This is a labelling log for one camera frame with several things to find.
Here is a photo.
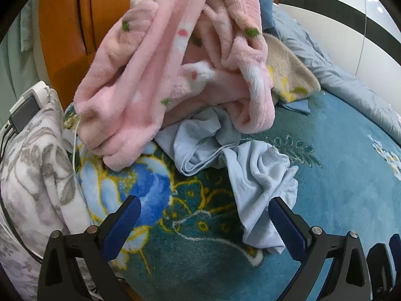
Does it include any teal floral blanket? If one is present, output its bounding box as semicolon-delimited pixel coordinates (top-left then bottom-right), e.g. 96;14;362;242
63;91;401;301

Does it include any light blue garment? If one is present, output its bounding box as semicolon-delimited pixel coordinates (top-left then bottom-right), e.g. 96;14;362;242
155;107;299;255

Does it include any pink floral fleece garment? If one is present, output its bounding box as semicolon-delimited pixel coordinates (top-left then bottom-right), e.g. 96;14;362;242
74;0;276;172

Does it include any black cable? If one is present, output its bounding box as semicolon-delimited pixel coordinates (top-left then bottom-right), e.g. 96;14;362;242
0;121;44;264

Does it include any beige printed fleece garment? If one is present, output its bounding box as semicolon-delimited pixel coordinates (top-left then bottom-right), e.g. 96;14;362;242
263;33;322;103

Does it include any wooden headboard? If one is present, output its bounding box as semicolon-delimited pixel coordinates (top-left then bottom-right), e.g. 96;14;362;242
38;0;270;107

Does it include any dark grey power adapter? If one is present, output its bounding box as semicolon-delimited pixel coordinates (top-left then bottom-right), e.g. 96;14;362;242
11;96;41;133

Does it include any grey floral blanket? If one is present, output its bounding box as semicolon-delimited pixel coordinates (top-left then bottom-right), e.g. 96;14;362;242
0;89;104;301

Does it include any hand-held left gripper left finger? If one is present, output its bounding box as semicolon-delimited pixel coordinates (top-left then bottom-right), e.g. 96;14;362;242
37;195;142;301

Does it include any pale green curtain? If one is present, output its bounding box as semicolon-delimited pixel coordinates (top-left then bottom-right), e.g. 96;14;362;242
0;0;42;109

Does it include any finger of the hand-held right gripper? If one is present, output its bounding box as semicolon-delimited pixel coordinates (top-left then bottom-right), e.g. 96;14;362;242
366;234;401;301

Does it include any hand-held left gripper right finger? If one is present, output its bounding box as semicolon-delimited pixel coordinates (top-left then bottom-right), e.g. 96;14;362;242
268;197;372;301

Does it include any grey-blue floral quilt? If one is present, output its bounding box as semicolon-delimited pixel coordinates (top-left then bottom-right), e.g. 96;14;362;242
272;5;401;132

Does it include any white power strip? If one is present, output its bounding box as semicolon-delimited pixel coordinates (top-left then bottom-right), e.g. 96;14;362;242
9;81;51;115

